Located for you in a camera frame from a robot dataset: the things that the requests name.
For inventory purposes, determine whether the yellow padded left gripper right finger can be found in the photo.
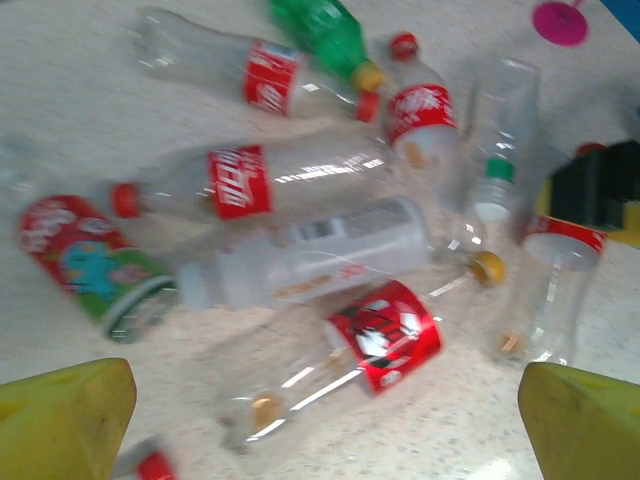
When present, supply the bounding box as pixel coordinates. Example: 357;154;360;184
518;361;640;480

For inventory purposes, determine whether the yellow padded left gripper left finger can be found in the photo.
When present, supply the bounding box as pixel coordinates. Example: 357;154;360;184
0;357;138;480

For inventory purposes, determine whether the clear cola bottle red label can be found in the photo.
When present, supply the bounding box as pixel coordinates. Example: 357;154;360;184
127;5;384;125
110;435;180;480
97;133;399;224
383;30;461;171
497;142;610;369

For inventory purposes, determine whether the clear bottle green neck band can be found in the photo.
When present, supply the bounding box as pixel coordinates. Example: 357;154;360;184
467;55;544;224

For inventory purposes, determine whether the bottle with cartoon label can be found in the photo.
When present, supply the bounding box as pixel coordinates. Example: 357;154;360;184
16;193;180;345

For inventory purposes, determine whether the clear bottle yellow cap red label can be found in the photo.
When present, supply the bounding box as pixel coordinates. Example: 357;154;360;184
215;248;510;454

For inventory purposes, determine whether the clear bottle white label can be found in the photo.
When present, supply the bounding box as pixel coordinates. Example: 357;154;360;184
175;194;432;312

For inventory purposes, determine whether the green bottle yellow cap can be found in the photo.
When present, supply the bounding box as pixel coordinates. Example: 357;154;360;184
268;0;390;92

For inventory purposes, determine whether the pink plastic goblet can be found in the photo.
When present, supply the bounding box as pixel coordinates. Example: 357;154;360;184
530;0;592;49

